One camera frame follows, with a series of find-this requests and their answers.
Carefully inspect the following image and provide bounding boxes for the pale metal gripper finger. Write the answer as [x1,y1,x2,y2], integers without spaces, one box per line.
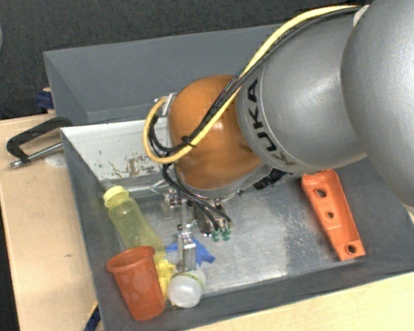
[170,233,191,274]
[183,231,202,271]

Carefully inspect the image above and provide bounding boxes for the yellow plastic piece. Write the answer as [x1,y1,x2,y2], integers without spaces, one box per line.
[153,257,183,301]

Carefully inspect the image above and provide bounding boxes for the white plastic bottle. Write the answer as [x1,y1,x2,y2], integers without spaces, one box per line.
[162,265,212,312]

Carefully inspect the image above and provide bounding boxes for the orange plastic cup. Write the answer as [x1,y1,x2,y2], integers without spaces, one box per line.
[102,243,170,327]

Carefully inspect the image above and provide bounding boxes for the grey metal bin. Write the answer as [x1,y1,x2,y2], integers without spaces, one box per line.
[42,0,414,331]

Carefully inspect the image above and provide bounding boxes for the yellow clear plastic bottle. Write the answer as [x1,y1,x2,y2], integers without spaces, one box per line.
[101,178,169,272]

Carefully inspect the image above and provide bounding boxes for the orange flat block with holes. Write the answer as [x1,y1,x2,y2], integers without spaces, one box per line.
[298,164,368,267]

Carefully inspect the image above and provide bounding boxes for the pale wood flat board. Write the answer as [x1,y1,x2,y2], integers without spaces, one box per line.
[0,109,104,331]

